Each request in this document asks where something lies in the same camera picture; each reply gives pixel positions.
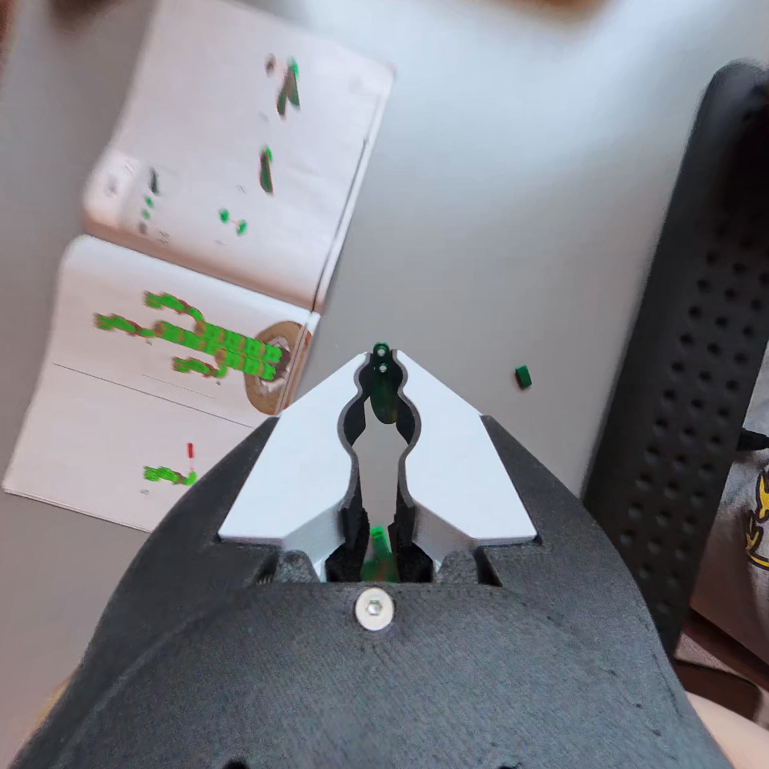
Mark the dark green lego leaf piece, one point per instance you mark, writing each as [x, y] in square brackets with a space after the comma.
[383, 393]

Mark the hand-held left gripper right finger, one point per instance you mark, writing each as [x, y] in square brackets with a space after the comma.
[456, 474]

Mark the black perforated chair back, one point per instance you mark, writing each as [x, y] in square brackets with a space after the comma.
[679, 360]

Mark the small dark green lego brick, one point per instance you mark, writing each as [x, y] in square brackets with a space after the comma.
[523, 377]

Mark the lego instruction booklet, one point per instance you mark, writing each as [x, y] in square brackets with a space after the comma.
[198, 264]

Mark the person's grey printed shirt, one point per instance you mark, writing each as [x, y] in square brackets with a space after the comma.
[736, 540]

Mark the person's leg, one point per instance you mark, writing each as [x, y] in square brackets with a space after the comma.
[730, 730]

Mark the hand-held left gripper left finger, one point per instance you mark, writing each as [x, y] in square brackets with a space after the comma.
[288, 474]

